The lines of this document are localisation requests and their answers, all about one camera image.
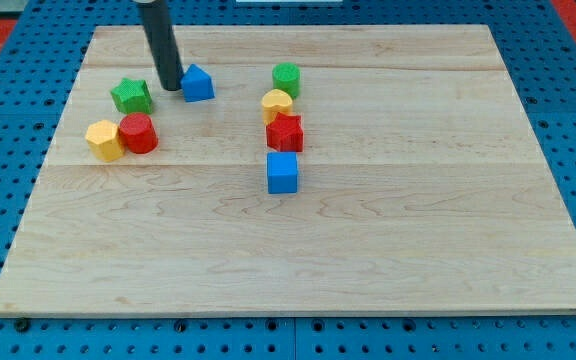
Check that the red star block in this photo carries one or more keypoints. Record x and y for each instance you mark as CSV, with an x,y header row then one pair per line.
x,y
285,133

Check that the green star block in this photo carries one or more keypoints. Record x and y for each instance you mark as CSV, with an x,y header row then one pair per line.
x,y
132,96

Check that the yellow hexagon block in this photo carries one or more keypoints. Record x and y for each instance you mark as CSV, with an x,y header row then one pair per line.
x,y
104,141

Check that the red cylinder block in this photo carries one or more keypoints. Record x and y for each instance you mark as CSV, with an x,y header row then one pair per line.
x,y
138,133

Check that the light wooden board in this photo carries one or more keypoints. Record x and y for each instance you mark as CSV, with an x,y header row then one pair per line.
x,y
422,187

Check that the green cylinder block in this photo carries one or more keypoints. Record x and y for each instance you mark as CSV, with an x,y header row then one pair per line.
x,y
286,77

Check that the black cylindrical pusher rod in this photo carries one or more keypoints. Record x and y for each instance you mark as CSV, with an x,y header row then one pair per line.
x,y
159,31

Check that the yellow heart block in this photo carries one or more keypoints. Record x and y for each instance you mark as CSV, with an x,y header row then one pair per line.
x,y
273,102

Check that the blue cube block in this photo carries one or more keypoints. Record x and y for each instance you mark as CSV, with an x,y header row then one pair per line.
x,y
282,172

